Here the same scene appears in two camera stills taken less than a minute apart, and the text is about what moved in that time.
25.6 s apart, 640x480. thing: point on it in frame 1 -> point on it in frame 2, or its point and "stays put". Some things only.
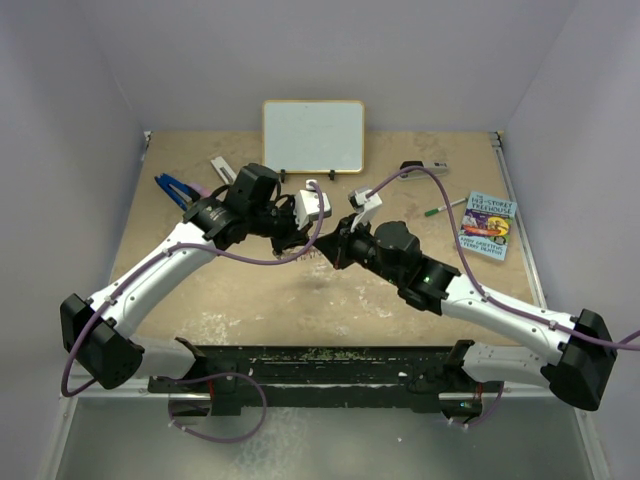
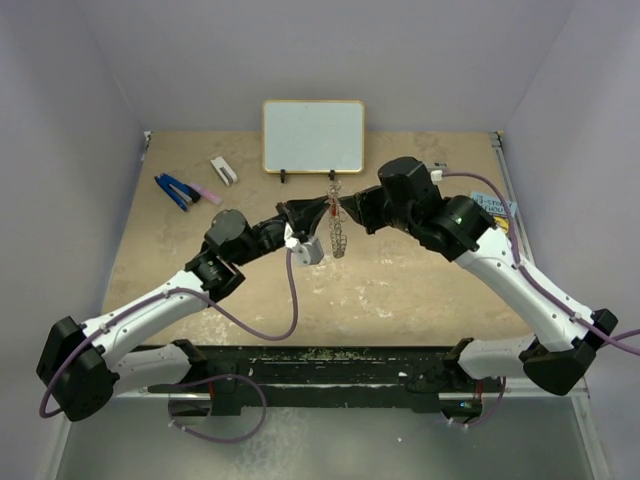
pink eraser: [204, 192] stays put
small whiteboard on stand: [313, 137] stays put
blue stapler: [182, 193] stays put
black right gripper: [336, 245] -> [362, 207]
